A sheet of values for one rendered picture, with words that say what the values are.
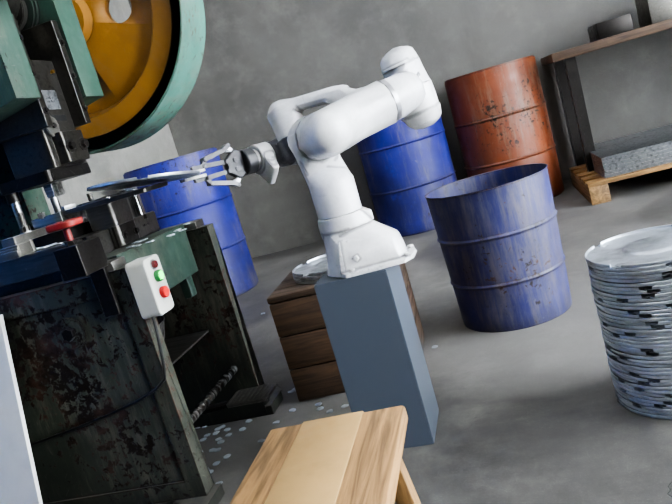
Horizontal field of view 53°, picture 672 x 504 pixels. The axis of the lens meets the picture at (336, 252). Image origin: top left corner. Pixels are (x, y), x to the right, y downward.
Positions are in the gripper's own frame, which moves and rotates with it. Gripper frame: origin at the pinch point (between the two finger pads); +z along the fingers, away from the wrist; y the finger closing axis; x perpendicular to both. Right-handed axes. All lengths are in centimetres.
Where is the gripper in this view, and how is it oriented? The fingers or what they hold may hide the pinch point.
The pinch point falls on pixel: (192, 175)
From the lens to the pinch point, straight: 191.1
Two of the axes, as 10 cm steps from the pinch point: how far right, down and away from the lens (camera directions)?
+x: 6.2, -0.4, -7.8
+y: -2.5, -9.6, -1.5
